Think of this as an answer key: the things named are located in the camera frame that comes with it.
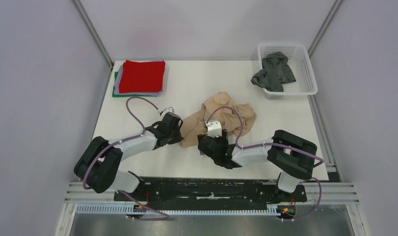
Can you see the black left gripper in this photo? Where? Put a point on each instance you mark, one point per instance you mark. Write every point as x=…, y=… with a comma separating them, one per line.
x=178, y=138

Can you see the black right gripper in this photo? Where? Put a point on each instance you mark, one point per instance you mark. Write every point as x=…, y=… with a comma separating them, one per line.
x=223, y=139

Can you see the beige t shirt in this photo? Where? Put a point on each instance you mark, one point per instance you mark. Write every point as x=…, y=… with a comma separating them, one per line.
x=237, y=119

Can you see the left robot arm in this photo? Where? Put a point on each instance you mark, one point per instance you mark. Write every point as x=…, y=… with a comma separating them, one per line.
x=98, y=165

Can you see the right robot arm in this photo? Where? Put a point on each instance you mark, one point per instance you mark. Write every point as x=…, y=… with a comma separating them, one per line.
x=295, y=156

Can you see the folded lavender t shirt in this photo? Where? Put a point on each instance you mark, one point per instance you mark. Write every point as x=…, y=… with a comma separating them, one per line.
x=121, y=81

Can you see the folded red t shirt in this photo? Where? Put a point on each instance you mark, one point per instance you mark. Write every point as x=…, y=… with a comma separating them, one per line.
x=142, y=77

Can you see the dark grey t shirt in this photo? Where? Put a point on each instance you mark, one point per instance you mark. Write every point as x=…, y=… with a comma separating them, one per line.
x=274, y=73

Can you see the white plastic basket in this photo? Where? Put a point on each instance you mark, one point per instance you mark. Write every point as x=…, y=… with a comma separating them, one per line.
x=299, y=63

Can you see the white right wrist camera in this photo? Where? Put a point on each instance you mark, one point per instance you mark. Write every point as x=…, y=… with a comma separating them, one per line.
x=213, y=128

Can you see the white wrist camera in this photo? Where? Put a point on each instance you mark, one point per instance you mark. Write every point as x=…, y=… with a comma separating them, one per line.
x=166, y=110
x=213, y=128

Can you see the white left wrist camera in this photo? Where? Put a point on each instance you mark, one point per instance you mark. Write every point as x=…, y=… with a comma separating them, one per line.
x=166, y=110

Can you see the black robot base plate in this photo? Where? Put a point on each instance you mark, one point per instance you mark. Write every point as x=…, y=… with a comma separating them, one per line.
x=212, y=194

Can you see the white slotted cable duct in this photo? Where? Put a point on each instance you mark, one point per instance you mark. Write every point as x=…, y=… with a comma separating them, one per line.
x=130, y=209

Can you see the left aluminium corner post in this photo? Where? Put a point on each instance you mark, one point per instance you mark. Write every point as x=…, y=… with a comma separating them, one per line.
x=93, y=32

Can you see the aluminium corner post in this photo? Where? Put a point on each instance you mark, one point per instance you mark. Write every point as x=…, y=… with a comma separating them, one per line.
x=93, y=32
x=324, y=26

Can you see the right aluminium corner post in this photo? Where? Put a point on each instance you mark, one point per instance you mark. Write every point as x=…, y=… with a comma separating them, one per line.
x=324, y=26

